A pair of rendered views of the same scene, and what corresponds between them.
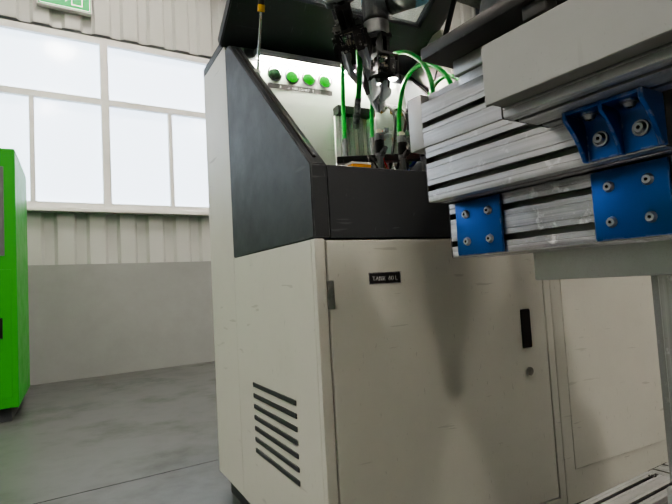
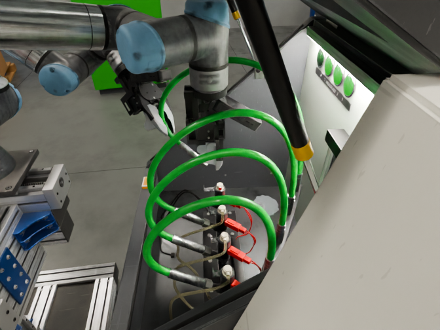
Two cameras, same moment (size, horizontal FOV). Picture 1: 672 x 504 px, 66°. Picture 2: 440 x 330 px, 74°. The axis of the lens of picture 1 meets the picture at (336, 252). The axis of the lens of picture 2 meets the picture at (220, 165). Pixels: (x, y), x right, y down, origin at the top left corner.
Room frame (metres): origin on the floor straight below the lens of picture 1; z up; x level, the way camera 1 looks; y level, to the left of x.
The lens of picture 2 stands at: (1.70, -0.65, 1.63)
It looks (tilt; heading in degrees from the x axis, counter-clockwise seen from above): 38 degrees down; 115
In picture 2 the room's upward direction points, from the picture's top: straight up
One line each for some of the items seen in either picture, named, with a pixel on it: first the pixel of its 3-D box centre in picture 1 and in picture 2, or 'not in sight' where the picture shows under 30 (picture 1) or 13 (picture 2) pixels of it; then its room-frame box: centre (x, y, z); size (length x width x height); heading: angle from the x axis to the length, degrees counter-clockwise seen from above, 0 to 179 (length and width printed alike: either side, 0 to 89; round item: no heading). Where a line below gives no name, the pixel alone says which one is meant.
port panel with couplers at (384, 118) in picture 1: (394, 137); not in sight; (1.81, -0.23, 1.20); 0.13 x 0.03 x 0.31; 118
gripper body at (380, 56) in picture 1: (379, 57); (206, 113); (1.44, -0.16, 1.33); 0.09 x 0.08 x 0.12; 28
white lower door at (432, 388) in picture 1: (453, 382); not in sight; (1.24, -0.26, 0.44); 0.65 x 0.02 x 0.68; 118
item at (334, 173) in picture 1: (437, 205); (142, 251); (1.26, -0.25, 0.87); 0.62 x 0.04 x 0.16; 118
